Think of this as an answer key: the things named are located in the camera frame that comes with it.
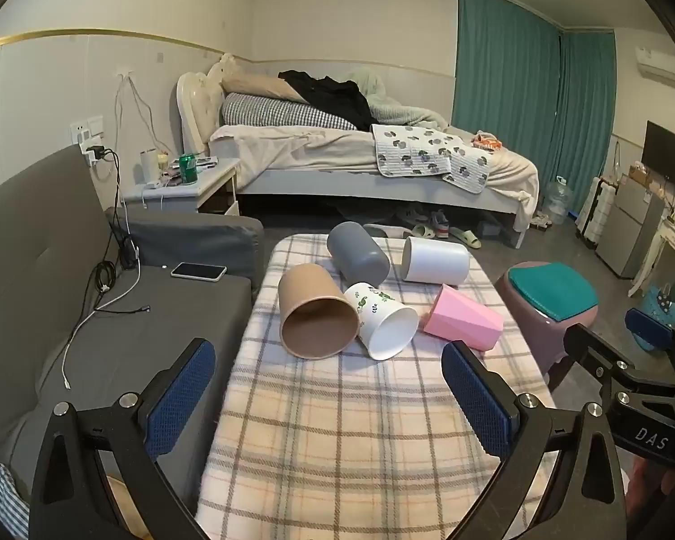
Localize plaid tablecloth table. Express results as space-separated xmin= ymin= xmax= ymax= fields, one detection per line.
xmin=194 ymin=233 xmax=558 ymax=540

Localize white wall cables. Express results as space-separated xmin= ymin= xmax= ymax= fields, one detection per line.
xmin=115 ymin=70 xmax=173 ymax=154

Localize white charging cable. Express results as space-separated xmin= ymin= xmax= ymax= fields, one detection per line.
xmin=62 ymin=244 xmax=153 ymax=392

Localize blue bag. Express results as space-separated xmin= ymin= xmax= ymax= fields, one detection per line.
xmin=633 ymin=284 xmax=675 ymax=353

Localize grey slipper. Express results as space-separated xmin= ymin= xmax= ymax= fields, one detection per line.
xmin=363 ymin=223 xmax=414 ymax=240

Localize clear water jug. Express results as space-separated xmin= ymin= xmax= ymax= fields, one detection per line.
xmin=543 ymin=175 xmax=574 ymax=226

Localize light green blanket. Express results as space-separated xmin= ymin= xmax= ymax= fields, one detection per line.
xmin=349 ymin=67 xmax=449 ymax=130

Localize cardboard box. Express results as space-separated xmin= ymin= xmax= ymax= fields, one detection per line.
xmin=628 ymin=162 xmax=662 ymax=187

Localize beige pillow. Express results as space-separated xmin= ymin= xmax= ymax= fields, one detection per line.
xmin=220 ymin=74 xmax=310 ymax=105

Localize white bed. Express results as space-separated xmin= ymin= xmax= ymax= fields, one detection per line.
xmin=176 ymin=55 xmax=541 ymax=249

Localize grey cup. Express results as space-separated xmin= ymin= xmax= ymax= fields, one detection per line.
xmin=326 ymin=221 xmax=393 ymax=285

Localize white cup with green print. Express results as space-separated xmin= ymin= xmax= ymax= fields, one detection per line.
xmin=343 ymin=282 xmax=420 ymax=361

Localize black cable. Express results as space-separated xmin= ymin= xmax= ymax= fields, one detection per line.
xmin=91 ymin=149 xmax=143 ymax=296

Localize white side table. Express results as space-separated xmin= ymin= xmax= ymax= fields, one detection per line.
xmin=629 ymin=216 xmax=675 ymax=316

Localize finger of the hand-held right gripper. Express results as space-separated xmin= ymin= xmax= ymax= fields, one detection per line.
xmin=624 ymin=306 xmax=675 ymax=389
xmin=564 ymin=323 xmax=675 ymax=406

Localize teal seat cushion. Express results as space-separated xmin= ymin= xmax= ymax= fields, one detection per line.
xmin=508 ymin=262 xmax=599 ymax=323

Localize leaf patterned mat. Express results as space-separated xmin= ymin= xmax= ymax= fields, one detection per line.
xmin=371 ymin=122 xmax=493 ymax=195

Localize beige bedsheet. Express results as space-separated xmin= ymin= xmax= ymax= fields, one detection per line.
xmin=209 ymin=124 xmax=541 ymax=220

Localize plain white cup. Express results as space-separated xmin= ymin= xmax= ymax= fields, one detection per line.
xmin=400 ymin=236 xmax=472 ymax=286

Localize white air conditioner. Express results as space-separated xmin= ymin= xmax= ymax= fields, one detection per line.
xmin=634 ymin=45 xmax=675 ymax=92

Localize white wall socket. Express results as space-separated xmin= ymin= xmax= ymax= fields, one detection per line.
xmin=69 ymin=115 xmax=105 ymax=145

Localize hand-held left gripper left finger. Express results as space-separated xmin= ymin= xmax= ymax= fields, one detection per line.
xmin=28 ymin=337 xmax=217 ymax=540

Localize checked pillow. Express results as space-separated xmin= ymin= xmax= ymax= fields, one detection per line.
xmin=219 ymin=93 xmax=359 ymax=131

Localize smartphone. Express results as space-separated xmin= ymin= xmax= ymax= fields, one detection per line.
xmin=170 ymin=262 xmax=227 ymax=283

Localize black television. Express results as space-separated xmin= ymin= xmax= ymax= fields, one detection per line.
xmin=641 ymin=120 xmax=675 ymax=196

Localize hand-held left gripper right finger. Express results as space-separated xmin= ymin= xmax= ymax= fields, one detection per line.
xmin=441 ymin=340 xmax=631 ymax=540

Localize white nightstand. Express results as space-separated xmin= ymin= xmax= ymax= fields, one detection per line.
xmin=121 ymin=156 xmax=243 ymax=218

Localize silver fridge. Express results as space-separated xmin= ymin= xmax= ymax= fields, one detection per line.
xmin=596 ymin=176 xmax=668 ymax=280

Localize purple stool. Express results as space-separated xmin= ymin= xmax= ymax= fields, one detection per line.
xmin=494 ymin=260 xmax=600 ymax=392

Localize grey sofa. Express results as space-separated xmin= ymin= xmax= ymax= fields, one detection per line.
xmin=0 ymin=143 xmax=265 ymax=518

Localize person's right hand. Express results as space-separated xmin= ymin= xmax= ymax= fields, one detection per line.
xmin=630 ymin=454 xmax=675 ymax=540

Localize blue striped cloth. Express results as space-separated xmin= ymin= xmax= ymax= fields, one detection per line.
xmin=0 ymin=460 xmax=32 ymax=540

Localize brown cup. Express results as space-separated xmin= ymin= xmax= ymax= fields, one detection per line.
xmin=277 ymin=263 xmax=361 ymax=360

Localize pink faceted cup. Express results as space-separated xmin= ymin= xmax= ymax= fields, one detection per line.
xmin=423 ymin=284 xmax=505 ymax=353

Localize teal curtain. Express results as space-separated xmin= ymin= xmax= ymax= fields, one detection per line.
xmin=451 ymin=0 xmax=563 ymax=153
xmin=554 ymin=31 xmax=617 ymax=216

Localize black clothing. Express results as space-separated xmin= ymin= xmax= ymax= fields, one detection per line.
xmin=278 ymin=69 xmax=375 ymax=131

